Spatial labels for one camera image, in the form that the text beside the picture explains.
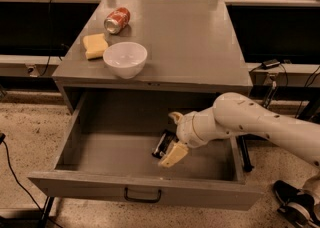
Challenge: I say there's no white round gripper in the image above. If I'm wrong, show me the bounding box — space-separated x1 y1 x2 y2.
158 111 202 168

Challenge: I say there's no black rxbar chocolate bar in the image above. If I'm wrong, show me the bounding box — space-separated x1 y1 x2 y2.
152 130 177 159

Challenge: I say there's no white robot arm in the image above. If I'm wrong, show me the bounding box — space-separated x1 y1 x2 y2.
159 93 320 168

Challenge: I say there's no grey open top drawer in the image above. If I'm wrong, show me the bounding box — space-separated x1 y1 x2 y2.
29 93 262 210

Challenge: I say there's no grey cabinet table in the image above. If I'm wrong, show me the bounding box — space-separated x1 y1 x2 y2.
53 0 253 126

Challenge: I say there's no white ceramic bowl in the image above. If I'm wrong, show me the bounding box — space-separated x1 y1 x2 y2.
103 42 148 79

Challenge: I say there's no black power adapter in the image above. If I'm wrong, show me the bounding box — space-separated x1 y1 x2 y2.
262 59 280 70

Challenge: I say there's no yellow sponge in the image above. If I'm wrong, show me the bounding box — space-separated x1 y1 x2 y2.
83 33 108 60

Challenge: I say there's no red soda can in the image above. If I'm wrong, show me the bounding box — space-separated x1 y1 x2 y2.
104 7 130 34

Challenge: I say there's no black sneaker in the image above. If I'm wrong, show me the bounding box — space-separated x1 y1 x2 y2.
273 180 320 228

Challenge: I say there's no black drawer handle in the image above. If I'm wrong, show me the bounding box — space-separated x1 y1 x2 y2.
123 187 162 204

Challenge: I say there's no black floor cable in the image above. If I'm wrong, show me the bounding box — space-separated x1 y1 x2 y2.
0 132 64 228

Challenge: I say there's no black hanging cable left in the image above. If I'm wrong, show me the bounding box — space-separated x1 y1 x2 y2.
39 0 70 77

